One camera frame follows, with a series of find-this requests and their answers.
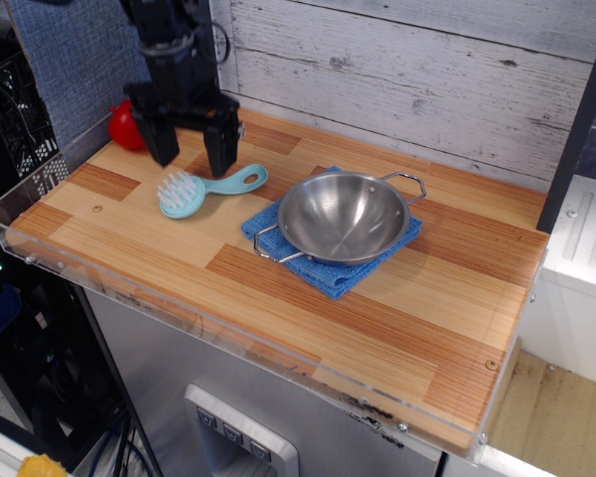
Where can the stainless steel pot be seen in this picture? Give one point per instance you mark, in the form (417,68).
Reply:
(345,218)

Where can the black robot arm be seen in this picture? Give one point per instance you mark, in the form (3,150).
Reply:
(172,21)

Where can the white toy sink unit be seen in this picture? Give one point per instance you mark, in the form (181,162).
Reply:
(558,323)

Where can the black plastic crate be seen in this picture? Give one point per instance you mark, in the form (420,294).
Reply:
(27,138)

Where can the light blue scrub brush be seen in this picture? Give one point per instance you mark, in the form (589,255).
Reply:
(183,194)

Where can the red toy tomato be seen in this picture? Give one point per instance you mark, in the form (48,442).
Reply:
(123,129)

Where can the dark grey right post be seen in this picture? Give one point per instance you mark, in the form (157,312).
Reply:
(570,156)

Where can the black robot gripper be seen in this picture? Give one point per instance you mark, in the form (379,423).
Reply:
(183,91)

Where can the blue folded cloth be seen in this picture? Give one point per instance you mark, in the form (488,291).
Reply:
(333,280)

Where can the silver cabinet with dispenser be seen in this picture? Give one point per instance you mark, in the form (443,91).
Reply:
(157,361)

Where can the clear acrylic table guard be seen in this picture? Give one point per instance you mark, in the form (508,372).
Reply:
(415,350)

